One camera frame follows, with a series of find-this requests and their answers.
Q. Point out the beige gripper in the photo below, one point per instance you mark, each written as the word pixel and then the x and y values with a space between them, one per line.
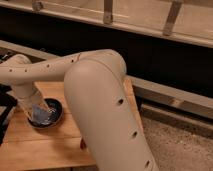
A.
pixel 28 95

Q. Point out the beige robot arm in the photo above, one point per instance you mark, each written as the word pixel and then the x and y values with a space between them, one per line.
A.
pixel 94 92

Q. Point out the dark ceramic bowl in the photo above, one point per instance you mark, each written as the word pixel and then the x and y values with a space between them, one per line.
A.
pixel 56 111

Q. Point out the black object at left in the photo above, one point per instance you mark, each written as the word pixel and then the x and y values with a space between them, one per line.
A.
pixel 7 102

